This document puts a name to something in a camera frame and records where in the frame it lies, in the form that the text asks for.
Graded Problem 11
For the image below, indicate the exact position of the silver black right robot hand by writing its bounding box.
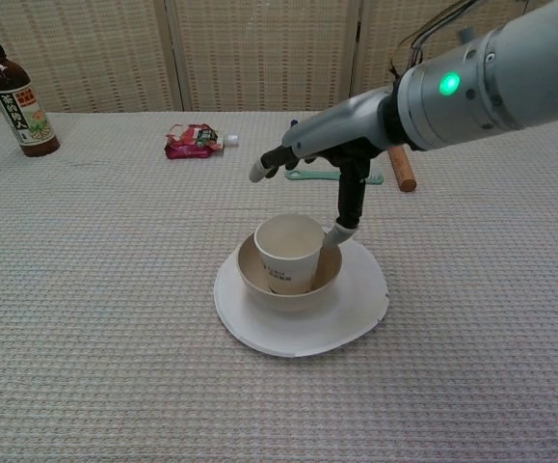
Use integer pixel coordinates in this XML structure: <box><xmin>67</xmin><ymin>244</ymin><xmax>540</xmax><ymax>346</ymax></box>
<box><xmin>249</xmin><ymin>86</ymin><xmax>401</xmax><ymax>252</ymax></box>

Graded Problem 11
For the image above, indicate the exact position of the white paper cup blue print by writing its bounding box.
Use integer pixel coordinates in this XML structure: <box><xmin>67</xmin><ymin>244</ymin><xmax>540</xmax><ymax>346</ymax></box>
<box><xmin>252</xmin><ymin>214</ymin><xmax>328</xmax><ymax>295</ymax></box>

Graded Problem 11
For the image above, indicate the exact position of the beige plastic bowl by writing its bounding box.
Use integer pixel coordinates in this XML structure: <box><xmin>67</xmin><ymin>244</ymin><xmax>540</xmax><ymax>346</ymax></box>
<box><xmin>236</xmin><ymin>231</ymin><xmax>344</xmax><ymax>313</ymax></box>

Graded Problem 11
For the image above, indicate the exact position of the large white paper plate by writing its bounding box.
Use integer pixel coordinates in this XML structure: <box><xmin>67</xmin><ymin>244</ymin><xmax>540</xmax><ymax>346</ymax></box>
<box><xmin>212</xmin><ymin>238</ymin><xmax>389</xmax><ymax>359</ymax></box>

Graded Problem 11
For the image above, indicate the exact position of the green plastic brush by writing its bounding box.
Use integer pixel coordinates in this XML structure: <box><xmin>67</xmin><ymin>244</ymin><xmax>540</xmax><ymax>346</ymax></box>
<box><xmin>285</xmin><ymin>168</ymin><xmax>385</xmax><ymax>185</ymax></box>

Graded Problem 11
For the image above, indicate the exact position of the wooden rolling pin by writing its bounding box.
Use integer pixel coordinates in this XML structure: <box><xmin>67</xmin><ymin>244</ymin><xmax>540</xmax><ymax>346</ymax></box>
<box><xmin>386</xmin><ymin>144</ymin><xmax>418</xmax><ymax>193</ymax></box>

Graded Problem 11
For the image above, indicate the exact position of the beige woven folding screen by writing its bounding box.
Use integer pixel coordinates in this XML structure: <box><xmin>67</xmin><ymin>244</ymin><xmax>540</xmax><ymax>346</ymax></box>
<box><xmin>0</xmin><ymin>0</ymin><xmax>558</xmax><ymax>122</ymax></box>

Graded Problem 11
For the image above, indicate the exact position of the red snack pouch white cap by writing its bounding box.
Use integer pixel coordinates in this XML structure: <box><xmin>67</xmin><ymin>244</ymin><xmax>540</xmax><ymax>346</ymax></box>
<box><xmin>164</xmin><ymin>123</ymin><xmax>239</xmax><ymax>161</ymax></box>

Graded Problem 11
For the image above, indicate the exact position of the beige woven tablecloth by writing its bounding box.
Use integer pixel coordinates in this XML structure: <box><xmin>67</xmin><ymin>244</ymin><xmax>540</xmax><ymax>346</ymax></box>
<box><xmin>0</xmin><ymin>111</ymin><xmax>558</xmax><ymax>463</ymax></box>

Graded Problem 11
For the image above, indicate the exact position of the dark tea bottle green label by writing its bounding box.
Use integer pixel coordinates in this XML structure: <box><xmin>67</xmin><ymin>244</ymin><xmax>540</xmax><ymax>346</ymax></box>
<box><xmin>0</xmin><ymin>42</ymin><xmax>62</xmax><ymax>158</ymax></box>

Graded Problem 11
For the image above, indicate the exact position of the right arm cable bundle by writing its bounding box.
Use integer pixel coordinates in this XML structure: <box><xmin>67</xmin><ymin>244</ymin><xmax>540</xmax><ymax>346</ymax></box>
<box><xmin>388</xmin><ymin>0</ymin><xmax>485</xmax><ymax>78</ymax></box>

